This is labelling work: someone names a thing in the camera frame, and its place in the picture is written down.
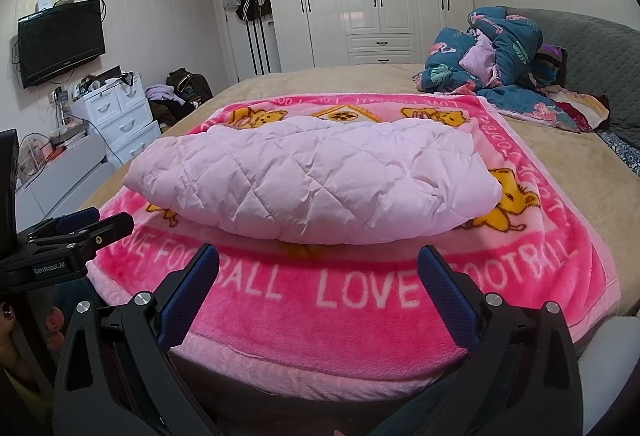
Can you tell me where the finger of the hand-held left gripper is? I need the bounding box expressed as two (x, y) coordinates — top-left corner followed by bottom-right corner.
(65, 212), (135, 257)
(20, 207), (101, 237)

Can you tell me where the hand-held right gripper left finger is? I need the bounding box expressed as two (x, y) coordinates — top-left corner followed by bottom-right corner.
(52, 243), (221, 436)

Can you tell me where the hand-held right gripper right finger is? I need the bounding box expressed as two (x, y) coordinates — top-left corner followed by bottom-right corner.
(416, 246), (583, 436)

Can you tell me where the pink quilted jacket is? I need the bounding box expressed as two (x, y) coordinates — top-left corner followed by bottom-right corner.
(123, 116), (503, 247)

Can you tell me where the person's left hand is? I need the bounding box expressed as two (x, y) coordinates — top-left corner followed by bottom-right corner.
(45, 306), (66, 352)

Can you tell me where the grey low cabinet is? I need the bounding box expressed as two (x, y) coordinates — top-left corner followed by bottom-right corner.
(15, 133), (108, 219)

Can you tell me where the pink printed blanket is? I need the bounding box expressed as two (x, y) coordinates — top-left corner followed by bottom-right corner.
(87, 92), (621, 389)

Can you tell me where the white drawer cabinet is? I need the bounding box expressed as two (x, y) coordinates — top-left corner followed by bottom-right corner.
(70, 73), (162, 167)

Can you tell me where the dark travel bag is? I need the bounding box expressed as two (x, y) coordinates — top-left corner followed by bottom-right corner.
(166, 68), (213, 109)

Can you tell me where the black television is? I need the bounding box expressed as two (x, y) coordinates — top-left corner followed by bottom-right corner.
(17, 0), (107, 90)

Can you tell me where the bed with tan sheet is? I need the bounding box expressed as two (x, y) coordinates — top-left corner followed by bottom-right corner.
(75, 62), (640, 317)

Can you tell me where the white door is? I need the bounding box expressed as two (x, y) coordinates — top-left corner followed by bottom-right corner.
(210, 0), (283, 84)

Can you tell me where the dark floral cloth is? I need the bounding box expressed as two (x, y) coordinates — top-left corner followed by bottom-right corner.
(595, 128), (640, 177)

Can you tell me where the red yellow striped blanket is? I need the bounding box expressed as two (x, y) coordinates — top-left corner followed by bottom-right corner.
(542, 86), (611, 133)

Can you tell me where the purple pillow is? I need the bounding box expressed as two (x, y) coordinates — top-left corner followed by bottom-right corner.
(459, 36), (501, 81)

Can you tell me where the blue floral quilt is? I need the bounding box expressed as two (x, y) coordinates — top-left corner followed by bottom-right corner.
(412, 7), (583, 124)

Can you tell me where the purple striped cloth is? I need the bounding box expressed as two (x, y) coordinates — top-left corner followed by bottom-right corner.
(532, 44), (568, 86)

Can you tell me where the grey padded headboard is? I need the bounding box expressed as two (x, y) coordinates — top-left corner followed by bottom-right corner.
(500, 6), (640, 141)

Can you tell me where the small wire fan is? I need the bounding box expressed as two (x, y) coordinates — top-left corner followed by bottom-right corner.
(17, 133), (53, 179)

